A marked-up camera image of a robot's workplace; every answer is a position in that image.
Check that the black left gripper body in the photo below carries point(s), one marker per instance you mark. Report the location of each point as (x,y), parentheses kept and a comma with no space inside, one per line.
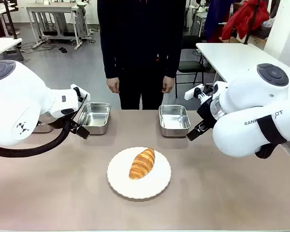
(67,121)

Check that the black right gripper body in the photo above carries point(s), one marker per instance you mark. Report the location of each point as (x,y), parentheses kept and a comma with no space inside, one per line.
(207,112)

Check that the person's left forearm black sleeve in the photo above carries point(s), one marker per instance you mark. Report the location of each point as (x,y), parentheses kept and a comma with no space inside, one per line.
(172,62)

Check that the person's right forearm black sleeve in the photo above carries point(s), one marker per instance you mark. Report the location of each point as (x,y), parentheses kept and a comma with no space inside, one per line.
(110,62)

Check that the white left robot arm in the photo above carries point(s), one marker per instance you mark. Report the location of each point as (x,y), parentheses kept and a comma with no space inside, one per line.
(14,101)

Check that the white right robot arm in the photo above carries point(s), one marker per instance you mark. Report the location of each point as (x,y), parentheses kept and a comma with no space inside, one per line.
(244,96)

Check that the rectangular steel container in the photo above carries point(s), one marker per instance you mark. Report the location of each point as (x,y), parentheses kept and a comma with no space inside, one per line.
(174,120)
(94,116)
(44,128)

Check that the golden croissant bread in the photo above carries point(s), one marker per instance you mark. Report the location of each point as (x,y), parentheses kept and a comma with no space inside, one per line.
(142,164)

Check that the person's left hand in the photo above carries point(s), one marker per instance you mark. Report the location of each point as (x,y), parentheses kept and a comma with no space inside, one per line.
(168,84)

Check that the person's right hand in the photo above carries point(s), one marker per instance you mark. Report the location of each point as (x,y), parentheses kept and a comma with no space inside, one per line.
(113,84)

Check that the black folding chair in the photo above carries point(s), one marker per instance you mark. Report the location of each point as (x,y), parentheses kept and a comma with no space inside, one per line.
(192,65)

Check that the large white table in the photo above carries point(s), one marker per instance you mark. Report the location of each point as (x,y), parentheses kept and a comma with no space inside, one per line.
(232,55)

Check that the white round plate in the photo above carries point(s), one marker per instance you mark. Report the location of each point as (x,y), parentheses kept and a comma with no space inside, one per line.
(125,183)

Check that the black floor pedal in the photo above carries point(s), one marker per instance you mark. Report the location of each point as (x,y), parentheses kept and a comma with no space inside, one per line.
(62,50)

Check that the dark purple garment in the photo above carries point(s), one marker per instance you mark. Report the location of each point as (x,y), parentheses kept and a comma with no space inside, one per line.
(215,21)

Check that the dark storage bin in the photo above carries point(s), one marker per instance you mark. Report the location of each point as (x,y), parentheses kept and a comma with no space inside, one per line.
(264,31)

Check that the white desk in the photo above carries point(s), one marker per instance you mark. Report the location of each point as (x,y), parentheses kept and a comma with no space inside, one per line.
(2,46)

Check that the thin black pole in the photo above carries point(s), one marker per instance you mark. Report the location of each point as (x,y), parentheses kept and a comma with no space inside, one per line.
(252,21)

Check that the person in black clothes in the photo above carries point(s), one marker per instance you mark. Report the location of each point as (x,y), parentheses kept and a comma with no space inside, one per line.
(140,36)

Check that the red jacket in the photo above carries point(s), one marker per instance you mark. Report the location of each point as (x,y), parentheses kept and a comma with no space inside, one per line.
(244,17)

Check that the black stand pole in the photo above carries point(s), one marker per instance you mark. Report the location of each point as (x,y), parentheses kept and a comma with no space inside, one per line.
(10,21)

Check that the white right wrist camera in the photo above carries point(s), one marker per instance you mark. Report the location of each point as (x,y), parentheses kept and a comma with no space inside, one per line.
(191,93)

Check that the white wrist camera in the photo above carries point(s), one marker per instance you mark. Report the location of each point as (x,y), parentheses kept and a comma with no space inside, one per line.
(85,93)
(191,93)

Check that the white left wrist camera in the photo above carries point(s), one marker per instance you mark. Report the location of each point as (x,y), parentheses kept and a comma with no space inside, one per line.
(85,93)

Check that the white workbench with frame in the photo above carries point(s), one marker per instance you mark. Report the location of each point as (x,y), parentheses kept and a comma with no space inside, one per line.
(50,9)

